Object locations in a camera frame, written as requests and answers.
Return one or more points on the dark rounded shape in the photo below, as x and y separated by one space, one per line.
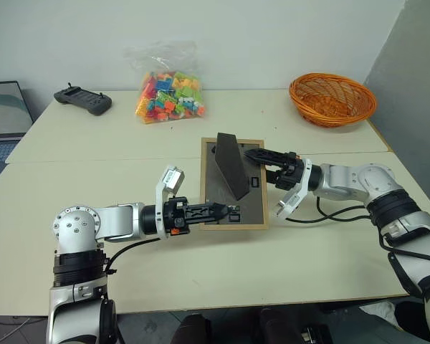
191 329

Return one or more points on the orange woven basket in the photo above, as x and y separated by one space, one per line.
331 98

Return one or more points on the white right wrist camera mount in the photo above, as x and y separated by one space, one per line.
292 202

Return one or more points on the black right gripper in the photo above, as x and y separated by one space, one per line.
290 175

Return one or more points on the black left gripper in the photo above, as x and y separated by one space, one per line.
177 216

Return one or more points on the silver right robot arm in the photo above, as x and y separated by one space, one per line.
376 182

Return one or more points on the open laptop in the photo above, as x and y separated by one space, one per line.
1 118

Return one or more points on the white crumpled object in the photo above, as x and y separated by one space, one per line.
378 311

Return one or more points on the bag of colourful toy blocks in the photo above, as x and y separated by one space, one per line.
172 96

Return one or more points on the dark grey handheld controller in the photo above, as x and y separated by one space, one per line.
84 100

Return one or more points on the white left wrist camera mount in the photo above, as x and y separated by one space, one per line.
171 177

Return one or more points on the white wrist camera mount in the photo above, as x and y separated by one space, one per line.
171 177
292 202

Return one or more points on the wooden picture frame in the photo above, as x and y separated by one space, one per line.
233 168

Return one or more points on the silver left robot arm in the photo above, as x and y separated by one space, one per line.
75 229

